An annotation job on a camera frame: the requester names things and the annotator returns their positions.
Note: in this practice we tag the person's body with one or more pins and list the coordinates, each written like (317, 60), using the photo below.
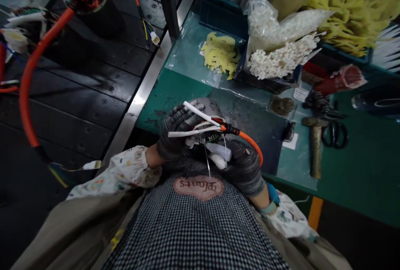
(193, 229)

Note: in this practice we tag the brass round weight in bag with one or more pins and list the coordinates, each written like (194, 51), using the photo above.
(282, 104)

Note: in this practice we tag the person's right hand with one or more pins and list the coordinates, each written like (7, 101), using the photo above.
(247, 170)

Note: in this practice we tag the red tubes in plastic bag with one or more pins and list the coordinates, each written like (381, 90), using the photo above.
(340, 79)

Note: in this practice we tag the black scissors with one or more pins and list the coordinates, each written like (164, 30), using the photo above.
(335, 132)

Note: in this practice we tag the black conveyor belt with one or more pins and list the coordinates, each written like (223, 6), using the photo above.
(87, 73)

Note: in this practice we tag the stack of white sleeves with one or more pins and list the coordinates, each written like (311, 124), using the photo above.
(389, 48)

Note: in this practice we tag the small bag with black part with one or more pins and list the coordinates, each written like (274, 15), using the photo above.
(290, 132)

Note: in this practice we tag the bag of yellow insulation strips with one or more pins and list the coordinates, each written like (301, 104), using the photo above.
(220, 56)

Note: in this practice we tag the blue plastic bin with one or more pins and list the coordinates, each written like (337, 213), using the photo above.
(218, 7)

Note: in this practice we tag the dark blue parts box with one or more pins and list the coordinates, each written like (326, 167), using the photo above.
(268, 82)

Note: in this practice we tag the orange table leg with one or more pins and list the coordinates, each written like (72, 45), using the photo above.
(315, 213)

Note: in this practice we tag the pile of yellow insulation pieces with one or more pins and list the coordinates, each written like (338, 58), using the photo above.
(356, 13)

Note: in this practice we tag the person's left fingers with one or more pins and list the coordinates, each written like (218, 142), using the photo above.
(181, 113)

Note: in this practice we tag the dark metal post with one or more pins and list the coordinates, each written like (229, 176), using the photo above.
(170, 1)

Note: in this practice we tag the large stator with white connector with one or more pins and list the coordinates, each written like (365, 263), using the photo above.
(25, 29)

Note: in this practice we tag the brass head hammer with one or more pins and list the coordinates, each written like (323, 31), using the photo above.
(315, 148)

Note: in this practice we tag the clear plastic container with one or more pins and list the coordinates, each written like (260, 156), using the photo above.
(375, 102)

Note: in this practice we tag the person's left hand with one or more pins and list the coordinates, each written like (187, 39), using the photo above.
(173, 138)

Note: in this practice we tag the person's right fingers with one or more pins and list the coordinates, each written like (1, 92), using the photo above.
(239, 152)

